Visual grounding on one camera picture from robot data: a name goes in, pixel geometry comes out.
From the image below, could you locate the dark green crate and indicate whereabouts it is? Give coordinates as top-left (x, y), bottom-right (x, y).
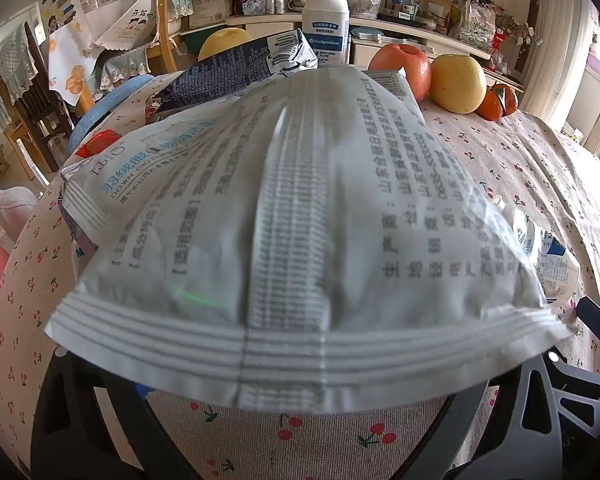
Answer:
top-left (180, 29), bottom-right (221, 56)

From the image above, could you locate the navy blue printed packet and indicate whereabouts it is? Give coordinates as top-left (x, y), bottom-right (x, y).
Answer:
top-left (145, 29), bottom-right (321, 126)

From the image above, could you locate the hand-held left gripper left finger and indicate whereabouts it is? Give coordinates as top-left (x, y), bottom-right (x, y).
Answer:
top-left (30, 345), bottom-right (203, 480)

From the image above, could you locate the white printed box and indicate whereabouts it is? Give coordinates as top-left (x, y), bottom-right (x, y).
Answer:
top-left (189, 0), bottom-right (232, 29)

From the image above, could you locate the white grey printed sachet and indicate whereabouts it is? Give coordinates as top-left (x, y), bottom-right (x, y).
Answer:
top-left (44, 66), bottom-right (581, 413)

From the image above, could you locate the red apple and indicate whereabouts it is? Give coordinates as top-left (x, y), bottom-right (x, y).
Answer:
top-left (368, 43), bottom-right (433, 102)

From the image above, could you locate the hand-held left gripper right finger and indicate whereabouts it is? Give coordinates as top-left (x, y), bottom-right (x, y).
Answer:
top-left (427, 359), bottom-right (572, 480)

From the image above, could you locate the white cushion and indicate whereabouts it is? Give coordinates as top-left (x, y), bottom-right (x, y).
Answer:
top-left (0, 186), bottom-right (41, 212)

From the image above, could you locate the white curtain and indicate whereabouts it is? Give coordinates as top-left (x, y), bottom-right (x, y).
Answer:
top-left (517, 0), bottom-right (598, 133)

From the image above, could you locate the printed plastic bag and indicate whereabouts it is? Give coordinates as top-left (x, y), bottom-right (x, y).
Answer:
top-left (450, 0), bottom-right (497, 52)

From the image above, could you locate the blue padded chair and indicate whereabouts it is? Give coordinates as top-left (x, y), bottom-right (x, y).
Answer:
top-left (69, 74), bottom-right (156, 156)

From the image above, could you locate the light wooden chair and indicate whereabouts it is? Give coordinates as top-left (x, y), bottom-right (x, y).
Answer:
top-left (147, 0), bottom-right (198, 76)

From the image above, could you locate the white mesh food cover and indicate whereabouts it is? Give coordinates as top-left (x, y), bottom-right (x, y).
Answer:
top-left (72, 0), bottom-right (159, 52)

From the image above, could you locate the dark wooden chair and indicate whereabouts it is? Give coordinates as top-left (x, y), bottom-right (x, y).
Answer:
top-left (0, 22), bottom-right (73, 181)

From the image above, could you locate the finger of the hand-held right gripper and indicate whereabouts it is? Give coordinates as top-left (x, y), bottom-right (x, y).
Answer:
top-left (575, 296), bottom-right (600, 361)
top-left (547, 350), bottom-right (600, 411)

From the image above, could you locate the orange print table cloth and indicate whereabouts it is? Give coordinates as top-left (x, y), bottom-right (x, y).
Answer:
top-left (47, 15), bottom-right (156, 107)

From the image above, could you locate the glossy red snack packet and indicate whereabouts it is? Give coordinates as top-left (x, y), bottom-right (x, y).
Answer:
top-left (75, 129), bottom-right (122, 159)

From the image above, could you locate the blue and white packet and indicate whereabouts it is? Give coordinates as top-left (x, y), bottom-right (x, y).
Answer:
top-left (510, 209), bottom-right (581, 307)

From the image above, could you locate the white bottle with blue label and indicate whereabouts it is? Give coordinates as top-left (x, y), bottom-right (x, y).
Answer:
top-left (301, 0), bottom-right (352, 68)

